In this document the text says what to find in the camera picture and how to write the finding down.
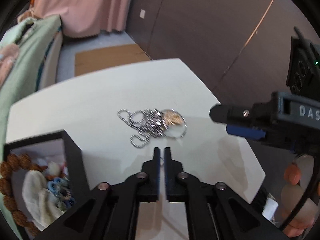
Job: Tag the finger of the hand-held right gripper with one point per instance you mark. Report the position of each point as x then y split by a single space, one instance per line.
240 130

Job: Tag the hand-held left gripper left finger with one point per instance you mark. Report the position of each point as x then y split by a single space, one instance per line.
157 175

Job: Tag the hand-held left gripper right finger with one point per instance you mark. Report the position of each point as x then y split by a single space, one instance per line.
167 175

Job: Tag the thin silver bangle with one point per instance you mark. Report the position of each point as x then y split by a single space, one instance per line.
185 130

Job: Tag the gold round pendant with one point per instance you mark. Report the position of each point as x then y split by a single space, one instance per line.
173 118

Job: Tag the black jewelry box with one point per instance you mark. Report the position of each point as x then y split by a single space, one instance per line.
75 160

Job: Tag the blue bead trinket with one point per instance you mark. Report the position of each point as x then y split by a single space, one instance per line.
57 187

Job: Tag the white cloth pouch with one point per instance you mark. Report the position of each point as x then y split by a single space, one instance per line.
37 195

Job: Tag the person's right hand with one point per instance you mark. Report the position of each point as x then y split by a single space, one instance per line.
291 175

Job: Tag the white low table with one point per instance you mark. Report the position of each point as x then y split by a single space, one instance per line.
100 100

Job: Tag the dark brown wardrobe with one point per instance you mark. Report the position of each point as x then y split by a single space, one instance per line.
212 30

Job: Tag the cardboard floor sheet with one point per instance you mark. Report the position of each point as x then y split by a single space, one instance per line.
105 57

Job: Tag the bed with green sheet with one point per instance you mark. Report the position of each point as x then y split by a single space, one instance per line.
20 67

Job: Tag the wide pink curtain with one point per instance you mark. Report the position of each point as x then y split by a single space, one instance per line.
85 7

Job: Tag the pink floral blanket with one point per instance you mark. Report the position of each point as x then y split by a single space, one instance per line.
7 60

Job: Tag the light green quilt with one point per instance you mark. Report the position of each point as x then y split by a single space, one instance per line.
25 26

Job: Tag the white wall socket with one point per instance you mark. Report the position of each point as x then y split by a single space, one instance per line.
142 13

